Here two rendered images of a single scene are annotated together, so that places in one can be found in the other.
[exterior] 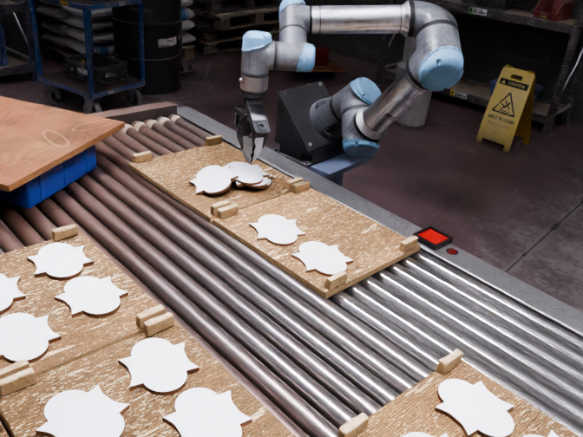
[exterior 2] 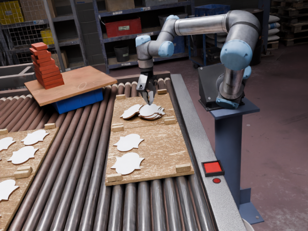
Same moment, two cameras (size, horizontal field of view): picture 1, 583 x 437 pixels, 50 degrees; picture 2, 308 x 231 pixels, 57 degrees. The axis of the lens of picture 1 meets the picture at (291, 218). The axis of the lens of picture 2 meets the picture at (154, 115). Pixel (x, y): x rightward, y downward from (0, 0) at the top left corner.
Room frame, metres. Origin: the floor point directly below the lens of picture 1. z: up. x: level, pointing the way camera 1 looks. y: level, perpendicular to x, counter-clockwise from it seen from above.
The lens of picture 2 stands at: (0.66, -0.86, 1.64)
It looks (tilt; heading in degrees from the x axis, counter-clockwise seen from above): 27 degrees down; 45
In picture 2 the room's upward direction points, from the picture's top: 7 degrees counter-clockwise
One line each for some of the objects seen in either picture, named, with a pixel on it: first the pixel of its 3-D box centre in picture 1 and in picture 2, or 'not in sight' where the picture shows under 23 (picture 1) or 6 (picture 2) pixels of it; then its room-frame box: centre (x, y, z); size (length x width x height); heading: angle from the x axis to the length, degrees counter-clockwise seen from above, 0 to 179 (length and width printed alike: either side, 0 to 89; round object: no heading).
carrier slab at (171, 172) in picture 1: (216, 176); (142, 110); (1.68, 0.23, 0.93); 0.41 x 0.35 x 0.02; 45
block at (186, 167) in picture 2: (409, 244); (183, 167); (1.35, -0.30, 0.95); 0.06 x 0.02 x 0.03; 136
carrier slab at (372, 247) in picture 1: (315, 234); (146, 149); (1.39, -0.07, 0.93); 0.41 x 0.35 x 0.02; 46
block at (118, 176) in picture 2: (336, 280); (114, 177); (1.16, -0.11, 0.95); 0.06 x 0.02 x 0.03; 136
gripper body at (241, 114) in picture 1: (251, 110); (147, 77); (1.66, 0.14, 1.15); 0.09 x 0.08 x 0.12; 25
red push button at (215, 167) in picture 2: (432, 238); (212, 168); (1.44, -0.38, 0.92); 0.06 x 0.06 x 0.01; 44
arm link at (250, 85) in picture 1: (252, 82); (145, 63); (1.65, 0.14, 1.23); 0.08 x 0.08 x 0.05
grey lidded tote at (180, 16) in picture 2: not in sight; (173, 20); (5.15, 2.76, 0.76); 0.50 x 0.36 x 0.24; 148
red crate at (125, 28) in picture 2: not in sight; (123, 26); (4.40, 3.38, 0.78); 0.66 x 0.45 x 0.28; 142
